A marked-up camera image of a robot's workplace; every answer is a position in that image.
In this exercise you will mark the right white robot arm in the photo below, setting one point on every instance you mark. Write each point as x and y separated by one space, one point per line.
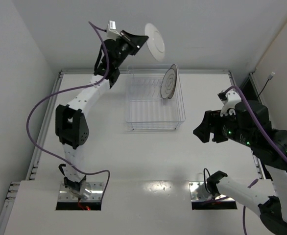
272 210

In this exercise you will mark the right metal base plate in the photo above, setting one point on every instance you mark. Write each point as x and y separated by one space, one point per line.
199 194

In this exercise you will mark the orange patterned plate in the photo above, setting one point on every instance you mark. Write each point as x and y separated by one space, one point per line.
175 68

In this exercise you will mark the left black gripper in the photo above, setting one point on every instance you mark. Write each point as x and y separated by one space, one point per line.
131 41

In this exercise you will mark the left aluminium frame rail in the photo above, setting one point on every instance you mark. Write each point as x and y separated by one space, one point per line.
18 95

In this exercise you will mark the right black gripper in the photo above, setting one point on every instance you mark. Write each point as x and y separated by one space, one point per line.
213 126

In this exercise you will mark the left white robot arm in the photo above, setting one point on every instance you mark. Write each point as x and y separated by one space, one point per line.
71 119

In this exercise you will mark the white wire dish rack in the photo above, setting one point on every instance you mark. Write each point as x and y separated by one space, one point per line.
145 109

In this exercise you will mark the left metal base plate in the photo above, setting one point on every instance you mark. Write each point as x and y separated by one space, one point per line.
94 191

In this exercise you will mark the blue rimmed flower plate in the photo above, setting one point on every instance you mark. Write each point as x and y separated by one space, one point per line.
167 84

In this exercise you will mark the green rimmed white plate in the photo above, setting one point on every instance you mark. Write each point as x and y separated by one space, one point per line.
155 42

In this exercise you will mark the metal base plate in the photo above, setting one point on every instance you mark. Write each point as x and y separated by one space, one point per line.
199 194
94 191

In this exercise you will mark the aluminium frame rail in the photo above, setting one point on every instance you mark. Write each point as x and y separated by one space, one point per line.
257 98
18 95

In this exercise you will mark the right aluminium frame rail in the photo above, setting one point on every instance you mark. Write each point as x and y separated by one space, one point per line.
257 98

